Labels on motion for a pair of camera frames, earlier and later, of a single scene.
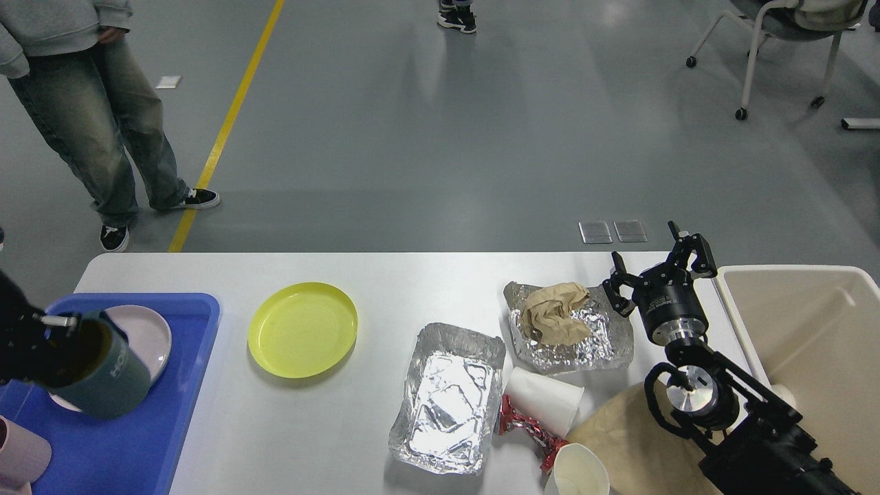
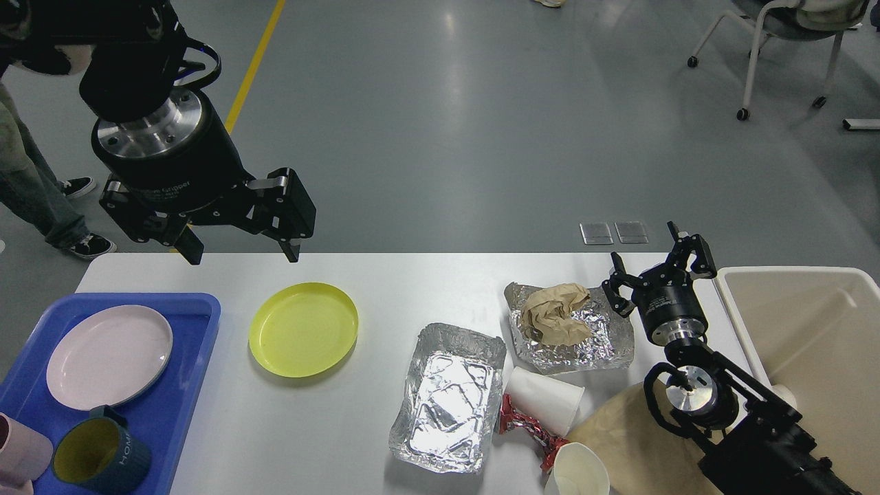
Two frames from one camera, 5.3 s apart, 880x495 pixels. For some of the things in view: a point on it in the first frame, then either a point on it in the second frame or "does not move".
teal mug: (115, 382) to (100, 454)
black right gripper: (671, 308) does not move
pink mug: (25, 455) does not move
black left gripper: (25, 353) to (179, 156)
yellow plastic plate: (302, 329) does not move
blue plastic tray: (136, 454) does not move
